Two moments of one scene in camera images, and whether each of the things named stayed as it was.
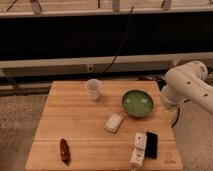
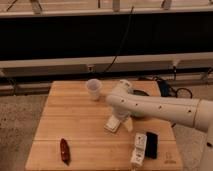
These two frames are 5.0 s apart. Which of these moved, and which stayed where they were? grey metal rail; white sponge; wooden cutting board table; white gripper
Moved: white gripper
Stayed: grey metal rail; wooden cutting board table; white sponge
